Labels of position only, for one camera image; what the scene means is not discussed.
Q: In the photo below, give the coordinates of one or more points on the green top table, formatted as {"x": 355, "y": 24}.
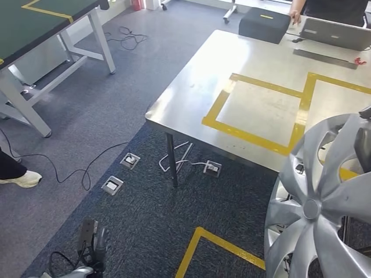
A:
{"x": 17, "y": 27}

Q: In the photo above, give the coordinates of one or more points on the black key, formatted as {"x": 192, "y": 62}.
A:
{"x": 298, "y": 40}

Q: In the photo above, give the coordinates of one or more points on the person's forearm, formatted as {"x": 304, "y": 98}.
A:
{"x": 298, "y": 4}

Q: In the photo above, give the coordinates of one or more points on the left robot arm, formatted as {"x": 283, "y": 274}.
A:
{"x": 72, "y": 273}

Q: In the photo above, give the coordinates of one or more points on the grey metal bar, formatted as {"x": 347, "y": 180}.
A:
{"x": 324, "y": 58}

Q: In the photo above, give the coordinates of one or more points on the yellow floor tape square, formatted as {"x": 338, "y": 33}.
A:
{"x": 191, "y": 249}

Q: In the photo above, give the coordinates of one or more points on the silver wheel hubcap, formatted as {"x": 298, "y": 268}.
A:
{"x": 313, "y": 209}

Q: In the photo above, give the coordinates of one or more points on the black case yellow label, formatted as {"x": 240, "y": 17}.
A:
{"x": 261, "y": 27}

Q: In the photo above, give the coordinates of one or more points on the white rolling stand base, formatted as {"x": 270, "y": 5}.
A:
{"x": 165, "y": 4}
{"x": 229, "y": 13}

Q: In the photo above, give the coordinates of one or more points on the steel workbench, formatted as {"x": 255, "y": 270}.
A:
{"x": 188, "y": 96}

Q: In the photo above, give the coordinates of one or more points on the small red object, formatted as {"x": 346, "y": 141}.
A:
{"x": 360, "y": 61}

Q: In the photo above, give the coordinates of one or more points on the floor socket box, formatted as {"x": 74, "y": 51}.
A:
{"x": 130, "y": 161}
{"x": 112, "y": 186}
{"x": 213, "y": 169}

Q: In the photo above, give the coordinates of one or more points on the black table clamp block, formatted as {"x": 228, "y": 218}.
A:
{"x": 104, "y": 4}

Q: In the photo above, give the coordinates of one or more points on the red fire extinguisher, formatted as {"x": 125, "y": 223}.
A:
{"x": 136, "y": 4}

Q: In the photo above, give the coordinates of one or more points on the black office chair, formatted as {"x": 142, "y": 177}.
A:
{"x": 368, "y": 21}

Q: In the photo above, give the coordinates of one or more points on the person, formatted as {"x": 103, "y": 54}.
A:
{"x": 20, "y": 179}
{"x": 333, "y": 9}

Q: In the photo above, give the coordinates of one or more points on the grey laptop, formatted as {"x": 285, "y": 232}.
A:
{"x": 333, "y": 36}

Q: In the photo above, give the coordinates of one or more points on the white desk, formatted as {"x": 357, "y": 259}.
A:
{"x": 295, "y": 28}

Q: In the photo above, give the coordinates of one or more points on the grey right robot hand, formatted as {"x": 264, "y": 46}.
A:
{"x": 364, "y": 147}

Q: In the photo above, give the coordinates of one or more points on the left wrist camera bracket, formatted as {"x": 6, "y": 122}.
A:
{"x": 87, "y": 232}

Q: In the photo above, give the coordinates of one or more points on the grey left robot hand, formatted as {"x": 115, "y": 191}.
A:
{"x": 100, "y": 245}

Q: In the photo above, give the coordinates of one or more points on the person's hand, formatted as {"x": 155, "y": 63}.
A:
{"x": 295, "y": 17}

